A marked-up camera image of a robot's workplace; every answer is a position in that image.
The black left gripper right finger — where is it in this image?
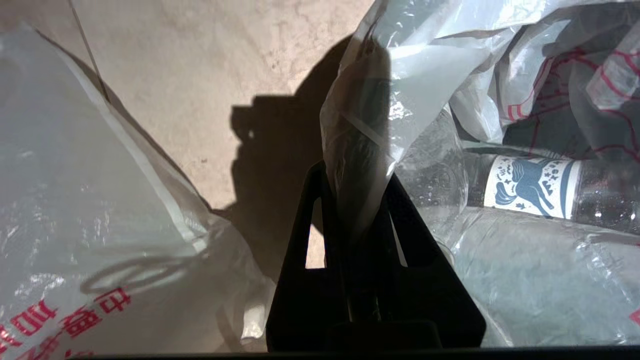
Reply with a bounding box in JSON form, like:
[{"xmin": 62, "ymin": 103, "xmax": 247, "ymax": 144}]
[{"xmin": 350, "ymin": 172, "xmax": 487, "ymax": 349}]

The clear bottle blue label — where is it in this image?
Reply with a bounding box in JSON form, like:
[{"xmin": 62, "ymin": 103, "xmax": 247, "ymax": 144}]
[{"xmin": 462, "ymin": 151, "xmax": 640, "ymax": 236}]

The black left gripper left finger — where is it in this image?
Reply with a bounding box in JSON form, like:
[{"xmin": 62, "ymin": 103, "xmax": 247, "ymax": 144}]
[{"xmin": 266, "ymin": 161, "xmax": 351, "ymax": 351}]

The empty clear plastic bottle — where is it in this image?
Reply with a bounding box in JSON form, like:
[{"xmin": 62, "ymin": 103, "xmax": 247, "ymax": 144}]
[{"xmin": 395, "ymin": 107, "xmax": 469, "ymax": 241}]

